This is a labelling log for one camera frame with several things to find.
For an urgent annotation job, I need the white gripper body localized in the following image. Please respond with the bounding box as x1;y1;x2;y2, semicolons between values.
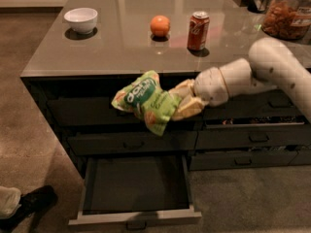
193;67;229;107

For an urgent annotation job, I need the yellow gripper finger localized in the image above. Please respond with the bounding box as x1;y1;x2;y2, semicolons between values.
169;79;194;98
171;94;208;121

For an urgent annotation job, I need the green rice chip bag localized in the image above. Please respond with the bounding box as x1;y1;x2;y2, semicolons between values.
112;71;181;136

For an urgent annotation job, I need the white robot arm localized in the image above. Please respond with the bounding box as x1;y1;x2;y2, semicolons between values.
169;38;311;121

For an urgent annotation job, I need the middle left dark drawer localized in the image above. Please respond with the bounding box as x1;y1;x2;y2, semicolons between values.
67;131;197;155

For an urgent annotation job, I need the dark drawer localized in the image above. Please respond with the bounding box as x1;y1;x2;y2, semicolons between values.
188;146;311;171
47;93;208;127
67;131;197;155
195;122;311;150
203;90;302;119

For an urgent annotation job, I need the bottom right dark drawer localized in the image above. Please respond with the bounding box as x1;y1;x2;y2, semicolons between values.
188;146;311;171

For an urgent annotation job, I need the top right dark drawer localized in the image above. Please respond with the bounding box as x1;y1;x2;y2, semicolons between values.
203;90;302;119

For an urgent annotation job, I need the middle right dark drawer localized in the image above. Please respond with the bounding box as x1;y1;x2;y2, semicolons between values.
195;122;311;150

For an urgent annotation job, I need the open bottom left drawer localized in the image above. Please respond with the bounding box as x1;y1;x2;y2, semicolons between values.
68;154;201;231

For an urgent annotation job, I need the top left dark drawer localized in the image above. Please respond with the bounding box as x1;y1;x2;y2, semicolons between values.
47;93;208;127

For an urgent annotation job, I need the red soda can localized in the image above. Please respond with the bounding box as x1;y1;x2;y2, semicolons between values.
188;11;210;51

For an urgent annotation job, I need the orange fruit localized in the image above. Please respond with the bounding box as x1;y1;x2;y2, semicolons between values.
150;16;170;37

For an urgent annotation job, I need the clear jar of snacks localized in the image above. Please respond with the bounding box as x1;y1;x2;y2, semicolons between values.
261;0;311;40

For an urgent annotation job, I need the white ceramic bowl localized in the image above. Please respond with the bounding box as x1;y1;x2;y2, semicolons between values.
64;8;98;34

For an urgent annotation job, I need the black shoe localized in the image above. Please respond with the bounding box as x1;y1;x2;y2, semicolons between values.
0;185;58;232

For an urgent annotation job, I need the light trouser leg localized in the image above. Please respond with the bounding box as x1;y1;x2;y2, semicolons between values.
0;186;21;219

